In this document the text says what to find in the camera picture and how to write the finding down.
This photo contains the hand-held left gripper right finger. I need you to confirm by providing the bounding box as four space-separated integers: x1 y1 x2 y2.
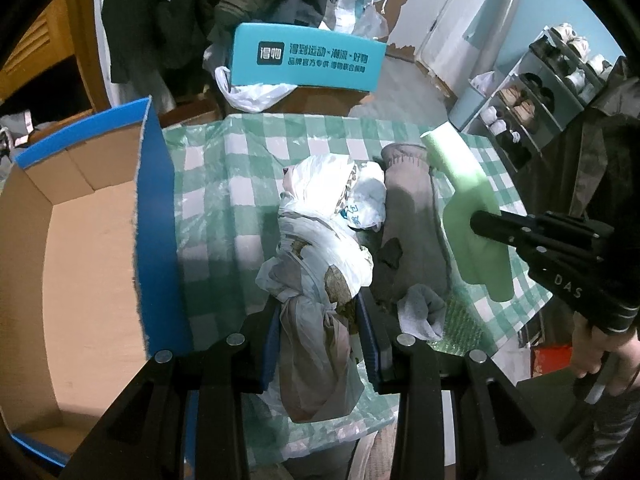
356 290 586 480

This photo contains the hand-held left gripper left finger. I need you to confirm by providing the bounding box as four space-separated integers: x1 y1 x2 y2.
65 305 281 480

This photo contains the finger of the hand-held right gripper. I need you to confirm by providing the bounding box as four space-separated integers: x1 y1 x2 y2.
542 211 615 242
471 210 556 258

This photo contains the green foam piece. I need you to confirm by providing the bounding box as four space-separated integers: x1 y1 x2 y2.
420 126 515 303

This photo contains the green bubble wrap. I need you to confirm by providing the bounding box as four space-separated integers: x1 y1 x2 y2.
429 294 487 357

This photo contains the grey knitted sock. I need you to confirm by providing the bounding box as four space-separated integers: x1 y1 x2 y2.
374 142 452 311

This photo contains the large white plastic bag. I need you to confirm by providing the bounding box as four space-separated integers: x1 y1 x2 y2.
256 155 376 423

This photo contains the blue-rimmed cardboard box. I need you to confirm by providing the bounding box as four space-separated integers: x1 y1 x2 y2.
0 96 193 468

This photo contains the person's right hand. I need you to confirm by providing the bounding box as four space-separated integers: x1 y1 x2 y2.
570 310 640 397

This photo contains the red container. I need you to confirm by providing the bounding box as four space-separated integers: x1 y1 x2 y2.
530 345 576 382

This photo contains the grey shoe rack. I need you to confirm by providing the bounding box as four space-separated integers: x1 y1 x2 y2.
447 22 617 171

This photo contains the small blue-printed plastic bag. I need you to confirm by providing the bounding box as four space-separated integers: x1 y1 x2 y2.
340 160 388 232

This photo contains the small white bag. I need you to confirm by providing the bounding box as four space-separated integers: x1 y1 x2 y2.
470 71 502 97

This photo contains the brown cardboard carton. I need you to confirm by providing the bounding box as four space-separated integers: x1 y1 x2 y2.
272 85 381 119

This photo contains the white door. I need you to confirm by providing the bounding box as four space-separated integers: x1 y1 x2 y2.
415 0 532 77

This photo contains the teal printed box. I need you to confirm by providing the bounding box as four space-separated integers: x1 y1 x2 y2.
227 22 387 93

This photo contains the crumpled white plastic bag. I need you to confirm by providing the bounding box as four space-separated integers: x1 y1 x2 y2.
202 42 296 113

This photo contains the clear blue plastic bag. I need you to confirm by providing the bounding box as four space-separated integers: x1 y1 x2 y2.
320 0 407 43

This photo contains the black hanging coat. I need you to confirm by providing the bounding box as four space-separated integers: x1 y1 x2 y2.
102 0 213 111

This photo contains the wooden chair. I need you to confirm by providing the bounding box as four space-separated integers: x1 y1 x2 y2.
0 0 108 111

